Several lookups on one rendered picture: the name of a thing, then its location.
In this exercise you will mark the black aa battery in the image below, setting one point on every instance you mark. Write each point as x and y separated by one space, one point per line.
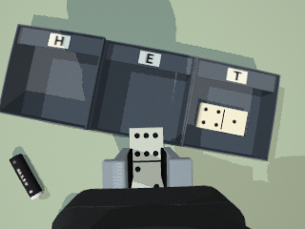
26 176

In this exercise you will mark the white domino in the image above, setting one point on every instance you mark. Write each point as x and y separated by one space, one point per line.
146 157
221 119

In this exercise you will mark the black three-compartment bin rack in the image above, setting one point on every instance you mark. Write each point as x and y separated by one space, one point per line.
111 94

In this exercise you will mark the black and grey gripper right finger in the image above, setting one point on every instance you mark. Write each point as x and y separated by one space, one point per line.
176 171

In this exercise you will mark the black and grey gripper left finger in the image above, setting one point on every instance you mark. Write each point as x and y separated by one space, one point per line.
118 172

